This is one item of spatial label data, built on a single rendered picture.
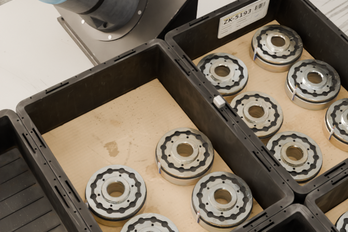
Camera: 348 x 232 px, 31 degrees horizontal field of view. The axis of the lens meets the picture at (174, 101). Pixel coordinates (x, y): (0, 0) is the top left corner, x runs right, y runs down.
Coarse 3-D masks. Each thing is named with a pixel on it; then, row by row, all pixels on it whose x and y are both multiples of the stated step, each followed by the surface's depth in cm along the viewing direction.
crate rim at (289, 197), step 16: (144, 48) 114; (160, 48) 115; (112, 64) 112; (176, 64) 112; (64, 80) 109; (80, 80) 110; (192, 80) 110; (32, 96) 107; (48, 96) 108; (208, 96) 108; (16, 112) 105; (224, 112) 106; (32, 128) 103; (48, 160) 100; (256, 160) 101; (64, 176) 98; (272, 176) 100; (288, 192) 98; (80, 208) 95; (272, 208) 96; (96, 224) 94; (256, 224) 95
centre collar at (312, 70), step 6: (306, 72) 120; (312, 72) 121; (318, 72) 121; (324, 72) 121; (306, 78) 120; (324, 78) 120; (306, 84) 119; (312, 84) 119; (318, 84) 119; (324, 84) 119
